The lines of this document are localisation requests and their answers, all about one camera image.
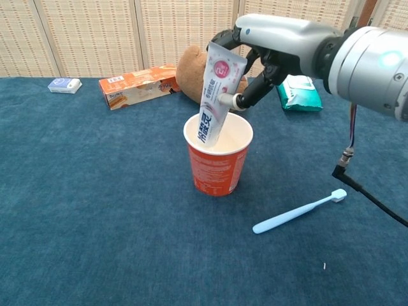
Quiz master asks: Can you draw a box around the green wet wipes pack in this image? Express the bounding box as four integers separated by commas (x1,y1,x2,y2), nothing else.
275,75,323,113

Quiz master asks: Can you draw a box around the red paper cup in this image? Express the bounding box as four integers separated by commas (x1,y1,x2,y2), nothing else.
183,113,254,197

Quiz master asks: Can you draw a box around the orange biscuit box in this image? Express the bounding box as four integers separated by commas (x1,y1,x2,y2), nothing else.
98,64,182,111

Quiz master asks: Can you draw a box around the bamboo folding screen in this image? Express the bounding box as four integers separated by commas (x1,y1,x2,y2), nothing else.
349,0,408,78
0,0,366,78

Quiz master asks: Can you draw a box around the light blue toothbrush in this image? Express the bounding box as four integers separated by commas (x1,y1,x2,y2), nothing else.
252,188,347,235

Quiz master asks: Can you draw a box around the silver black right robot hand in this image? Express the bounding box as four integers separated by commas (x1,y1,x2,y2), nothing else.
210,13,347,112

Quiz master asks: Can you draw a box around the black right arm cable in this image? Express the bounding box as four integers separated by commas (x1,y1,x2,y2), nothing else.
331,103,408,228

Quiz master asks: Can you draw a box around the brown capybara plush toy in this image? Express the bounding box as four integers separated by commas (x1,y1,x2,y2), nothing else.
175,44,249,103

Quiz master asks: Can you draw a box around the white pink toothpaste tube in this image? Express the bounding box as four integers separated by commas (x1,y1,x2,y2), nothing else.
198,42,248,150

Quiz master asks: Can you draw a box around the small blue white box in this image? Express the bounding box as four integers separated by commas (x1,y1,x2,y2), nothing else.
47,77,83,94

